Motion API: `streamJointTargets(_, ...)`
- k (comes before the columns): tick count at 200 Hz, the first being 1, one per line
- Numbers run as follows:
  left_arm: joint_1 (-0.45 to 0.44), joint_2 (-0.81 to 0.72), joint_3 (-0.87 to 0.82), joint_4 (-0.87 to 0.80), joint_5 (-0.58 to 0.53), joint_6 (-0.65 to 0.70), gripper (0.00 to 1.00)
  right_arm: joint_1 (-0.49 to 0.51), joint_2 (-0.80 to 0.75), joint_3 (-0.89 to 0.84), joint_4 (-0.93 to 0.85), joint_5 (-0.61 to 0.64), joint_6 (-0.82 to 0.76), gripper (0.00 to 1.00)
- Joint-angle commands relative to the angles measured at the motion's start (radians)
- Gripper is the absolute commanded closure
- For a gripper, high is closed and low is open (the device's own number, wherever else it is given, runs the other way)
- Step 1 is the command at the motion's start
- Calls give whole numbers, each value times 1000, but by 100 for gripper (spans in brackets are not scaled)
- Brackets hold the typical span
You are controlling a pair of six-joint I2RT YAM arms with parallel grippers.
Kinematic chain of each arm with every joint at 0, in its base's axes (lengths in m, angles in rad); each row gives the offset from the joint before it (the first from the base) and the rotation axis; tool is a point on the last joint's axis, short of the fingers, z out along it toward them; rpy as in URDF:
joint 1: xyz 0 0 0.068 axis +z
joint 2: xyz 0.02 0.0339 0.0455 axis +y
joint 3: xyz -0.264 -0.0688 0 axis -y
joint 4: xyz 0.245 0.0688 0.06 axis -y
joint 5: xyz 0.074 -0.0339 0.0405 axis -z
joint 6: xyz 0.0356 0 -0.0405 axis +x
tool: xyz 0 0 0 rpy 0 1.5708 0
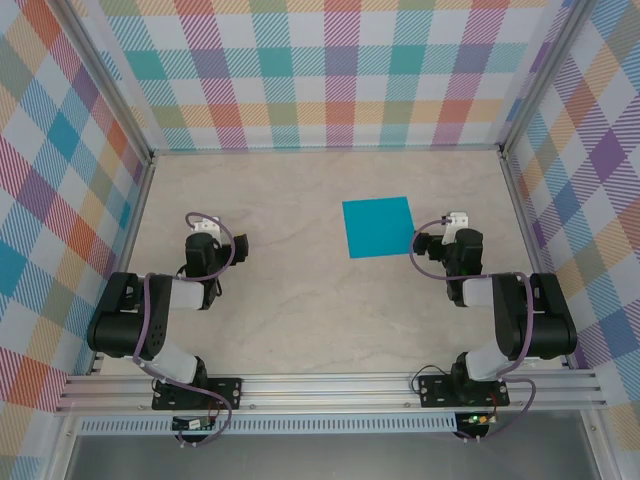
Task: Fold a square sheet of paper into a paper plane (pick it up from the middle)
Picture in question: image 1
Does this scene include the blue paper sheet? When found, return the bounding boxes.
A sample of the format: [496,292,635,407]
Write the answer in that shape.
[342,197,416,260]

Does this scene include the grey metal sheet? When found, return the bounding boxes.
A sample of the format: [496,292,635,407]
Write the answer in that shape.
[64,432,601,480]

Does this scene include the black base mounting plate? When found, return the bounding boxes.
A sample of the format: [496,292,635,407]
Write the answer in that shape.
[418,373,510,409]
[152,377,244,412]

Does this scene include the aluminium table edge rail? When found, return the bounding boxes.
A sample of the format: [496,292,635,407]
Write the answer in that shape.
[498,149,575,370]
[87,153,157,376]

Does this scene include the purple cable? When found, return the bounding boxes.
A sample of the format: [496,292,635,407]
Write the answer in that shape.
[132,211,237,448]
[410,218,539,444]

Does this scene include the thin aluminium wall rail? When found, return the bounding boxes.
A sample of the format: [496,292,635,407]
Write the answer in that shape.
[149,143,507,157]

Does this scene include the aluminium mounting rail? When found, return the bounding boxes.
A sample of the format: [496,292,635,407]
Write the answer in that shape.
[54,369,609,414]

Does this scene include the slotted grey cable tray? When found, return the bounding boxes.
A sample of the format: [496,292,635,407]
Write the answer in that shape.
[78,412,459,435]

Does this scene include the aluminium frame post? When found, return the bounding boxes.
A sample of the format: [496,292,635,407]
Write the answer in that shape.
[52,0,155,162]
[498,0,597,159]

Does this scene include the short aluminium frame leg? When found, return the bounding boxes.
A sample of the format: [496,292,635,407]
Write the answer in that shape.
[44,413,84,480]
[582,410,621,480]

